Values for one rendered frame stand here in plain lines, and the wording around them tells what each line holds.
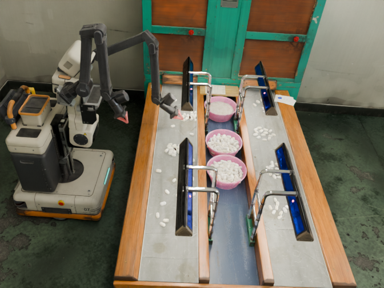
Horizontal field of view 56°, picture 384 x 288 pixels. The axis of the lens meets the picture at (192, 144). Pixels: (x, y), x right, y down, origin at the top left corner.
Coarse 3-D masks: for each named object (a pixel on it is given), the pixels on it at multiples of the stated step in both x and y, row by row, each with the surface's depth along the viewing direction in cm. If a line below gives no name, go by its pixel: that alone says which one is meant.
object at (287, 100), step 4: (276, 96) 310; (280, 96) 310; (284, 96) 311; (276, 100) 306; (280, 100) 306; (284, 100) 306; (288, 100) 306; (292, 100) 307; (288, 104) 302; (292, 104) 302
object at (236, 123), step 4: (244, 76) 264; (248, 76) 264; (252, 76) 264; (256, 76) 264; (260, 76) 264; (264, 76) 264; (240, 84) 269; (240, 88) 271; (244, 88) 254; (248, 88) 252; (252, 88) 252; (256, 88) 253; (260, 88) 253; (264, 88) 253; (268, 88) 253; (240, 92) 273; (244, 92) 255; (240, 96) 270; (244, 96) 257; (240, 100) 278; (244, 100) 260; (236, 108) 283; (240, 108) 265; (236, 112) 285; (240, 112) 266; (236, 116) 287; (240, 116) 268; (236, 120) 290; (240, 120) 271; (236, 124) 286; (236, 128) 277; (236, 132) 278
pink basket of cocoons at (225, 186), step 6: (216, 156) 248; (222, 156) 250; (228, 156) 250; (210, 162) 246; (234, 162) 250; (240, 162) 247; (240, 180) 233; (222, 186) 236; (228, 186) 235; (234, 186) 238
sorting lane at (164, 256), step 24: (168, 120) 280; (192, 120) 282; (168, 168) 241; (168, 216) 211; (144, 240) 198; (168, 240) 199; (192, 240) 200; (144, 264) 187; (168, 264) 188; (192, 264) 189
